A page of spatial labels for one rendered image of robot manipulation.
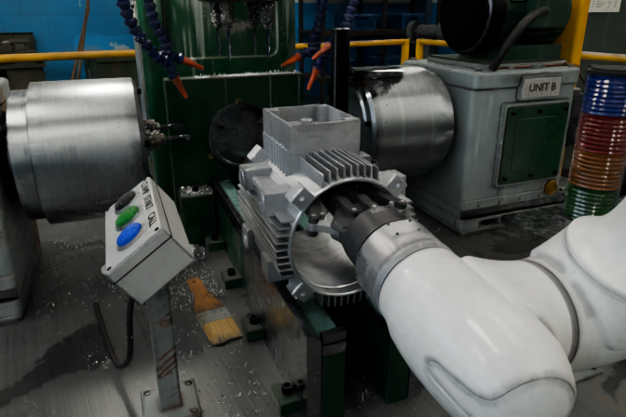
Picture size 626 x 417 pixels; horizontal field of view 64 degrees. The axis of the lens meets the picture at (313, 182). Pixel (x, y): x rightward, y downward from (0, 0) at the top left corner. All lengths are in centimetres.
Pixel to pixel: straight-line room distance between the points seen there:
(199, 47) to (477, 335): 96
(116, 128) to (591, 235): 69
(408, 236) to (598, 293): 16
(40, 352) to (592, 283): 74
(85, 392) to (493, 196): 88
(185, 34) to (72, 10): 493
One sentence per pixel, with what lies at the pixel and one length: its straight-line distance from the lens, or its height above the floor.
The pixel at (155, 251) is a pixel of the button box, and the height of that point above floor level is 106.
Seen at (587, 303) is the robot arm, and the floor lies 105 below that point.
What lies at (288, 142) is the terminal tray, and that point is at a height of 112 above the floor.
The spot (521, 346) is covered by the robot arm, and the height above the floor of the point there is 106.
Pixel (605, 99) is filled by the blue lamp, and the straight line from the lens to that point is 67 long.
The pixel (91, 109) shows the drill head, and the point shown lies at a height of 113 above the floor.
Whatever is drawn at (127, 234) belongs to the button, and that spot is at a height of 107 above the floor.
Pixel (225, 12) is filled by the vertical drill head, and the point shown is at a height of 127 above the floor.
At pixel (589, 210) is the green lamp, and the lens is 70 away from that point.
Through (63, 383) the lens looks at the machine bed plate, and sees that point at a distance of 81.
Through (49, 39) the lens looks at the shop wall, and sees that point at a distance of 609.
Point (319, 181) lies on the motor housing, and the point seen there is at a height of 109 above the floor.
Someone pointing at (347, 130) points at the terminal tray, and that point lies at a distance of 66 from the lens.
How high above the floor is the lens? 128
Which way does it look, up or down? 19 degrees down
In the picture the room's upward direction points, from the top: straight up
